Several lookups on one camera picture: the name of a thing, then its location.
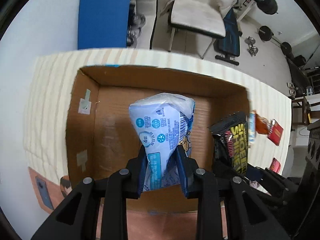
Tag black shoe shine wipes pack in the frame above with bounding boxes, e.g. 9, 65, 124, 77
209, 111, 248, 176

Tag light blue tissue pack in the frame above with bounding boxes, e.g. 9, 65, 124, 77
129, 93, 195, 191

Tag red noodle pack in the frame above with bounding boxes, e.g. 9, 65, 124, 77
269, 158, 281, 173

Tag brown cardboard box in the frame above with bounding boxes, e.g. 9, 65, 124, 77
65, 64, 252, 214

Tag orange snack bag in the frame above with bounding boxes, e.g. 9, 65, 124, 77
253, 110, 270, 135

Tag red flat packet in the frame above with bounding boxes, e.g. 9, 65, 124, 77
267, 119, 284, 146

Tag striped cream tablecloth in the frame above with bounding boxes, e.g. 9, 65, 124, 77
23, 48, 292, 184

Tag dark blue weight bench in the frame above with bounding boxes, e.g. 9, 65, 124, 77
214, 8, 242, 66

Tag chrome dumbbell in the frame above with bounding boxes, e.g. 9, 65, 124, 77
245, 36, 259, 56

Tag white padded chair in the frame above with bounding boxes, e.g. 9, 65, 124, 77
158, 0, 226, 51

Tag chrome dumbbells by mat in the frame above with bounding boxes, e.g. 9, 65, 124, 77
126, 14, 146, 48

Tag black barbell on floor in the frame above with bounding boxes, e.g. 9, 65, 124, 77
258, 25, 292, 56

